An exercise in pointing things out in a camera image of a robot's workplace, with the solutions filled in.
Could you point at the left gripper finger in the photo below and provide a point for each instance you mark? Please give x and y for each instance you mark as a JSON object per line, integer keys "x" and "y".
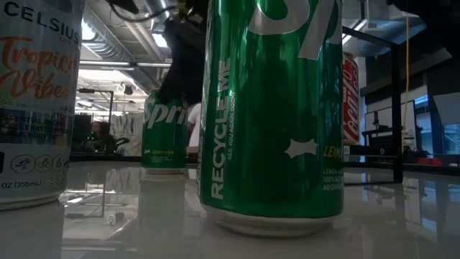
{"x": 190, "y": 86}

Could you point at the green Sprite can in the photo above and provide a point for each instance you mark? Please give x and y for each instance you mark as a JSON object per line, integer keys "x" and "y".
{"x": 269, "y": 126}
{"x": 161, "y": 144}

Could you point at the red Coca-Cola can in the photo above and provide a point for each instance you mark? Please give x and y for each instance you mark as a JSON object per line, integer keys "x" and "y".
{"x": 350, "y": 100}

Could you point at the bright ceiling light panel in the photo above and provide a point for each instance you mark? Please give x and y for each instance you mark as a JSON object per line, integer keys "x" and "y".
{"x": 160, "y": 40}

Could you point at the silver round ventilation pipe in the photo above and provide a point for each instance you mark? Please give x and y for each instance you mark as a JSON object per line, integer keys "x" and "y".
{"x": 152, "y": 7}

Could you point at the black ceiling spotlight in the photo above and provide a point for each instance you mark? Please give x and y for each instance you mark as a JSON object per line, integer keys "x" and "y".
{"x": 128, "y": 89}

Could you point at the long tube light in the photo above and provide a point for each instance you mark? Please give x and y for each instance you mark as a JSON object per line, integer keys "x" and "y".
{"x": 125, "y": 64}

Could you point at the white green patterned curtain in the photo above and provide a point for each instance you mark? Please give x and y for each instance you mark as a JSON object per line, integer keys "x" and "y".
{"x": 131, "y": 126}

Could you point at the black metal rack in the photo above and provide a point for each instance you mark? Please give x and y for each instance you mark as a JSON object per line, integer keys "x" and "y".
{"x": 86, "y": 90}

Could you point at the white Celsius can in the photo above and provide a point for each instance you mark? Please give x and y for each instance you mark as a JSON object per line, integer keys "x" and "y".
{"x": 36, "y": 108}

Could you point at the black equipment desk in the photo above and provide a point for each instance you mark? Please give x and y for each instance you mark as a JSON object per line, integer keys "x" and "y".
{"x": 381, "y": 142}

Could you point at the white glossy table sheet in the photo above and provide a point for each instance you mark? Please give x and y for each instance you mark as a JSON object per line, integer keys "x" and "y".
{"x": 395, "y": 223}

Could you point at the red low object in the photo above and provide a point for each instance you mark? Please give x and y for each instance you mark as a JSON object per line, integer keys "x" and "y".
{"x": 427, "y": 162}

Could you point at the grey board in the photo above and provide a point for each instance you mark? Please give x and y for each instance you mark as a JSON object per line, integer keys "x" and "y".
{"x": 449, "y": 108}

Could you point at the silver ribbed ventilation duct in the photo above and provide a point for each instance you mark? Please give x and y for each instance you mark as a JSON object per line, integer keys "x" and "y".
{"x": 104, "y": 48}

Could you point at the wooden shelf black metal frame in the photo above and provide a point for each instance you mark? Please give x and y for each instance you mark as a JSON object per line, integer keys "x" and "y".
{"x": 397, "y": 108}

